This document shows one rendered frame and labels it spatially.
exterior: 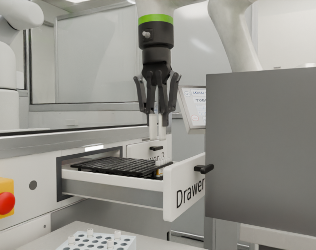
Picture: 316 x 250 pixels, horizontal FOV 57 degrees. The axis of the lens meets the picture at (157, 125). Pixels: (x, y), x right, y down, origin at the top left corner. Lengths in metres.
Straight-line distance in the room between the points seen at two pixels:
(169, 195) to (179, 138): 1.85
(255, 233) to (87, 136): 0.50
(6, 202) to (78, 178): 0.21
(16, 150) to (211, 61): 1.90
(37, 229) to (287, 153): 0.61
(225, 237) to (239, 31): 1.16
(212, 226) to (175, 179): 1.16
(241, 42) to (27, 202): 0.82
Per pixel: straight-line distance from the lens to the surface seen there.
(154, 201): 0.63
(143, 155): 1.07
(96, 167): 0.77
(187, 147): 2.41
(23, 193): 0.71
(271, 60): 3.93
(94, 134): 0.86
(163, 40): 0.74
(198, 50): 2.42
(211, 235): 1.78
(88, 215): 0.88
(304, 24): 3.99
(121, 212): 1.03
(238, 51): 1.07
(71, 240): 0.59
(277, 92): 0.74
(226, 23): 1.11
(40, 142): 0.73
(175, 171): 0.60
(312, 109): 0.73
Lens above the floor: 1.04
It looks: 2 degrees down
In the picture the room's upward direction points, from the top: straight up
